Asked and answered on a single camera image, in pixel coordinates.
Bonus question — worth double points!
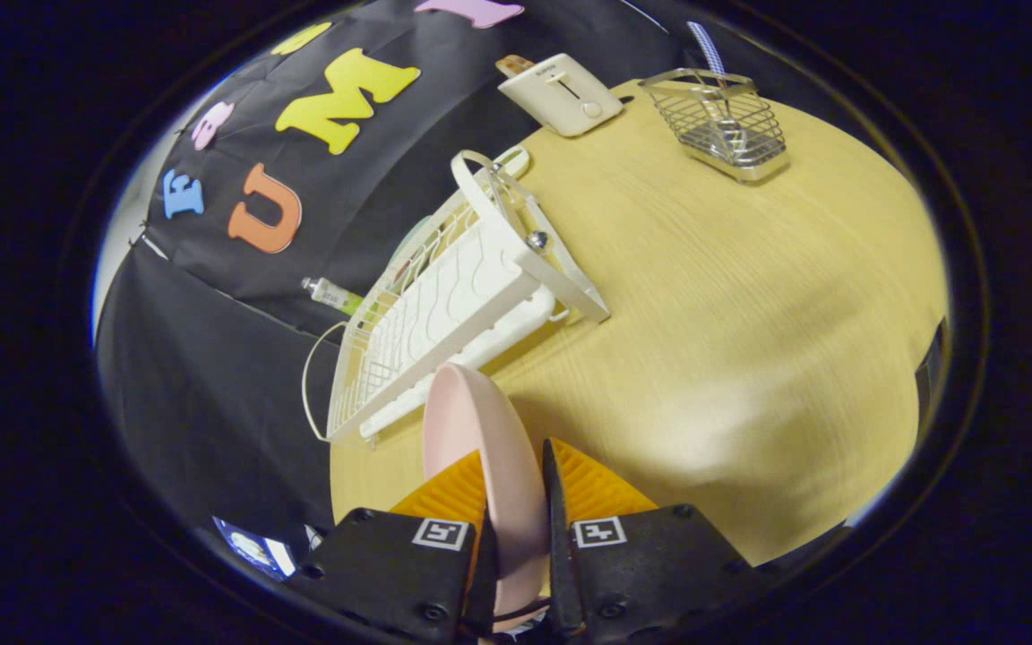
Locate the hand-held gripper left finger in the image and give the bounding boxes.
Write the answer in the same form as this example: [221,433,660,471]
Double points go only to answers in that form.
[288,448,499,644]

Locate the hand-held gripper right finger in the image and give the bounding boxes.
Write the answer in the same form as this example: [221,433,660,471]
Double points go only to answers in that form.
[540,437,781,644]

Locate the pink plate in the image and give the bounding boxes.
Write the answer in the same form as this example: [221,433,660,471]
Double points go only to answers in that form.
[422,362,551,619]

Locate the white dish rack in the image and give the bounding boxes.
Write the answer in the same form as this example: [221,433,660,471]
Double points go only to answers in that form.
[301,148,611,446]

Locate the metal wire basket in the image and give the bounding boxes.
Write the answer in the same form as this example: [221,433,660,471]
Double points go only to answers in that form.
[639,68,790,185]

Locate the blue checked handle spoon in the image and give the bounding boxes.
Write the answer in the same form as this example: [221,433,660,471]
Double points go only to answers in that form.
[686,20,750,153]

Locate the light green food plate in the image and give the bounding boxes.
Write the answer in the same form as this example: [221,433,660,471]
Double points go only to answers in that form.
[388,215,432,279]

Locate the blue white printed sheet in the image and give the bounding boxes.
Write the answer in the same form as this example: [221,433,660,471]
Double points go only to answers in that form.
[211,515,298,583]

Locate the green squeeze bottle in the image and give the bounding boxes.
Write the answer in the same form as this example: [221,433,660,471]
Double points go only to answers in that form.
[302,276,365,316]

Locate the white toaster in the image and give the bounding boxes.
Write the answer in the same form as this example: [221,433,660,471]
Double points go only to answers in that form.
[496,52,624,138]

